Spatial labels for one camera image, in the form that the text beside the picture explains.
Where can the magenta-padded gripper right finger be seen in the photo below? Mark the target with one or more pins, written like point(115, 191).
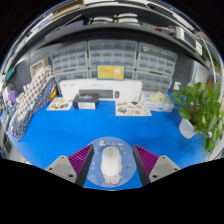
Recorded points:
point(161, 166)

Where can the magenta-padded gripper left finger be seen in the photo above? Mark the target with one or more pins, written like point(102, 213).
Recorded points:
point(63, 166)

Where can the grey computer mouse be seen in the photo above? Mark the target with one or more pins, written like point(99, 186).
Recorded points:
point(110, 161)

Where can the round blue printed mouse pad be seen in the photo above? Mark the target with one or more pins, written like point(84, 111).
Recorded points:
point(128, 166)

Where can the navy polka dot cloth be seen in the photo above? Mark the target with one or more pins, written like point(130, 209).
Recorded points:
point(20, 128)

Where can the clear plastic storage box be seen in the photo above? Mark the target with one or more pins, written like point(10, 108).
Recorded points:
point(156, 105)

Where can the printed sticker sheet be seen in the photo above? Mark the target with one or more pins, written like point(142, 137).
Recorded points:
point(59, 104)
point(133, 109)

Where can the green plant in white pot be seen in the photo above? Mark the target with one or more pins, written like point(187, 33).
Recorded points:
point(200, 110)

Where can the small black box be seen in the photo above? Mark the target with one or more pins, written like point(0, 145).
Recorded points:
point(85, 98)

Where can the small yellow red object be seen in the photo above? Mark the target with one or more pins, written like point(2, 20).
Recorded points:
point(53, 94)

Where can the long white keyboard box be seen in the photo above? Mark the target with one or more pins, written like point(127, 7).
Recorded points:
point(70, 88)

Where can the red blue checkered cloth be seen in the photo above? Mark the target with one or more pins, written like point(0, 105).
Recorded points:
point(33, 90)

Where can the small purple object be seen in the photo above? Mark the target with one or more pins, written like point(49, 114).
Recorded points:
point(12, 97)

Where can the beige wicker basket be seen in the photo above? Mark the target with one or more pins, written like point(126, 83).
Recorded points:
point(40, 67)

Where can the yellow blue box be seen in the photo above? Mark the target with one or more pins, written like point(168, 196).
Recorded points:
point(110, 72)

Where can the teal wall holder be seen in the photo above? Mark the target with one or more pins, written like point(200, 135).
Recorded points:
point(10, 74)

